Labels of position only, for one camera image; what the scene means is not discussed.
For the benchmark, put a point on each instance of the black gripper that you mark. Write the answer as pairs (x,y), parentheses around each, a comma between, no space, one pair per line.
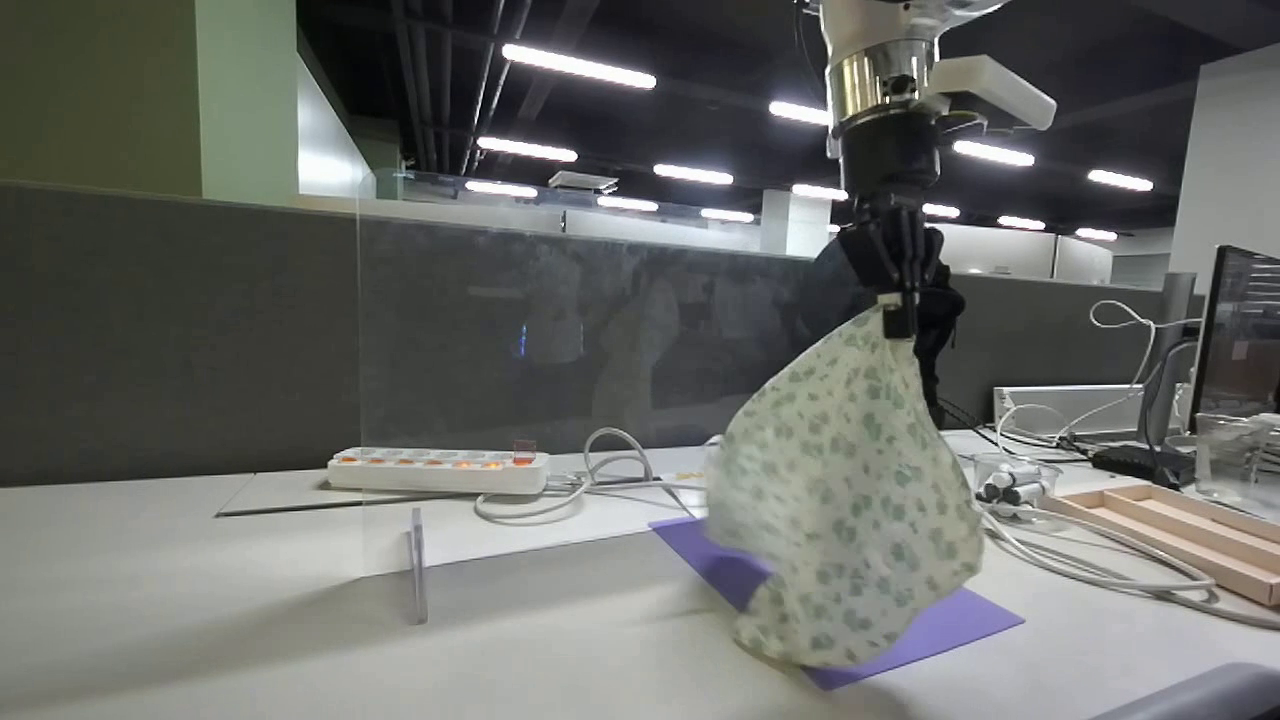
(891,160)

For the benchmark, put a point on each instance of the white cloth with green print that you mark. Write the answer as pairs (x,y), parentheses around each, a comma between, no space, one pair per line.
(845,521)

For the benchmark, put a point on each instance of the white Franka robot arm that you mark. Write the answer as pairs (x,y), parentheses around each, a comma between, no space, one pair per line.
(885,55)

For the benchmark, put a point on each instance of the purple mat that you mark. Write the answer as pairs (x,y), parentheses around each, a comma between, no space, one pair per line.
(701,552)

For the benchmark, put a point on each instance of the clear acrylic countertop shield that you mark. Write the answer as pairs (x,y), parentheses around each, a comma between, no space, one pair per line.
(465,332)

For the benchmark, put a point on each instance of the black bulky object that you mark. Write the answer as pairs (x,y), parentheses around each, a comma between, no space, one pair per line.
(941,314)

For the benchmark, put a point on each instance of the white flat box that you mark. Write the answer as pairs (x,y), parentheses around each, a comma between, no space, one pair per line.
(1065,408)

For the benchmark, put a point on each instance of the grey monitor stand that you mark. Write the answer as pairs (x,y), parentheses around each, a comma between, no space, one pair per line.
(1161,401)

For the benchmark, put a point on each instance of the black computer monitor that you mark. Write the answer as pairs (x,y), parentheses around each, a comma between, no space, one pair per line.
(1241,332)

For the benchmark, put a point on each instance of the long ceiling light tube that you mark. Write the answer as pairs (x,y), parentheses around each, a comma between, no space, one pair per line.
(579,67)

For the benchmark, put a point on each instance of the clear plastic container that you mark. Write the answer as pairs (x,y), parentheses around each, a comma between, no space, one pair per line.
(1241,461)

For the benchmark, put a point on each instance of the light wooden tray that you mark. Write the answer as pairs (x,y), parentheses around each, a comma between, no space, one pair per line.
(1195,531)

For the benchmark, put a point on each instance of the white power strip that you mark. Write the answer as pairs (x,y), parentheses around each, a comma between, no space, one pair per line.
(433,470)

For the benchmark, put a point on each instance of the thin metal rod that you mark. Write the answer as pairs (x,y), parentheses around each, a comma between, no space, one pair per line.
(303,505)

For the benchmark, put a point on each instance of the grey office partition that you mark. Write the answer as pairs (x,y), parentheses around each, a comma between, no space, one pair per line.
(161,332)

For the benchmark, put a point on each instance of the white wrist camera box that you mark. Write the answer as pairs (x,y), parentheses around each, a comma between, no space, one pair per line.
(1001,91)

